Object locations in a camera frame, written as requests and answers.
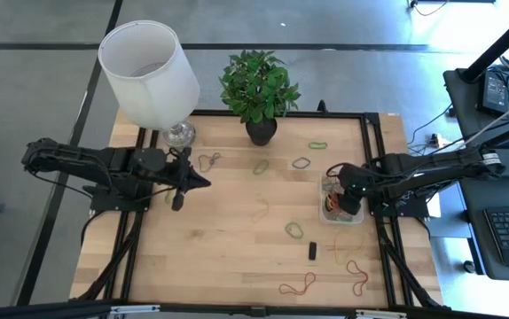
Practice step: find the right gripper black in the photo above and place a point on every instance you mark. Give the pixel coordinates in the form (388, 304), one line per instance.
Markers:
(355, 181)

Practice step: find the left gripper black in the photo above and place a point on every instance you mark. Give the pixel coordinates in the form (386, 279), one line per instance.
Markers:
(181, 168)

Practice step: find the grey rubber band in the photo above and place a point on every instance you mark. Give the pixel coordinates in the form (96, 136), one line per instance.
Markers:
(210, 159)

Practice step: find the long red rubber band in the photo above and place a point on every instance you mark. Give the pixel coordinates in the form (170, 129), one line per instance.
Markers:
(336, 199)
(281, 290)

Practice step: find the dark rubber band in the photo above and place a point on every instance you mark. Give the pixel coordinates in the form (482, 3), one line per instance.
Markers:
(329, 202)

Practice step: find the olive green rubber band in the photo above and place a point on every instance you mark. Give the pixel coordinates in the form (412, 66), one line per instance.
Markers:
(254, 168)

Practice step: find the green potted plant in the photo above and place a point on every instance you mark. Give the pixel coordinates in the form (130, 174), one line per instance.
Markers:
(259, 84)

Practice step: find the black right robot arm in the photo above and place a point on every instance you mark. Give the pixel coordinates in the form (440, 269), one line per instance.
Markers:
(436, 168)

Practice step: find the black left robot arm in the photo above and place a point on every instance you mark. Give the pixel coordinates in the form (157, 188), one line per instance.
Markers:
(104, 159)

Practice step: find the clear plastic bin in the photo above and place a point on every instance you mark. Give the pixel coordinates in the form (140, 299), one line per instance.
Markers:
(356, 219)

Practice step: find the blue rubber band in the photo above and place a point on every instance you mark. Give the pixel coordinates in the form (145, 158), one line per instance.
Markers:
(293, 164)

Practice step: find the large yellow rubber band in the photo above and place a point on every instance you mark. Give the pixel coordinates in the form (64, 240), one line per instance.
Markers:
(335, 250)

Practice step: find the thick black rubber band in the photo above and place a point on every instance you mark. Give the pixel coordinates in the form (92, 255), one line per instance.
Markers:
(312, 251)

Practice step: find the white paper sheet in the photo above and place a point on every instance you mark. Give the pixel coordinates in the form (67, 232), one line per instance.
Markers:
(433, 208)

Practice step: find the white shade table lamp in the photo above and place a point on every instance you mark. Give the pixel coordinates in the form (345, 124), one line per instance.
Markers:
(148, 75)

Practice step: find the dark grey desk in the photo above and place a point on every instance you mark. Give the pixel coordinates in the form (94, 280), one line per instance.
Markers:
(494, 190)

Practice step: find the black caster wheel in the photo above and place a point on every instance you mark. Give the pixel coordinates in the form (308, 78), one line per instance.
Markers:
(469, 266)

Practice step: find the black power adapter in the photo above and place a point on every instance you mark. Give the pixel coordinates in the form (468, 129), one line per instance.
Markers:
(494, 93)

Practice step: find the black diagonal pole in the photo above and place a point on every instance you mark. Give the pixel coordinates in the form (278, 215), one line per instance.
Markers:
(498, 44)

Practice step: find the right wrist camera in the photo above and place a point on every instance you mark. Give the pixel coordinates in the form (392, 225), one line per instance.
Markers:
(350, 204)

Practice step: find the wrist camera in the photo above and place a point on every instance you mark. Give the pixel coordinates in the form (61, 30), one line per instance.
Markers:
(350, 204)
(177, 201)

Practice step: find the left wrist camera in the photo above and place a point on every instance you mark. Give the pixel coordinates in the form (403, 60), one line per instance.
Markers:
(177, 201)

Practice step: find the black camera gantry bar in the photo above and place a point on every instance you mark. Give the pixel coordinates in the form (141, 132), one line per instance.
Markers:
(37, 312)

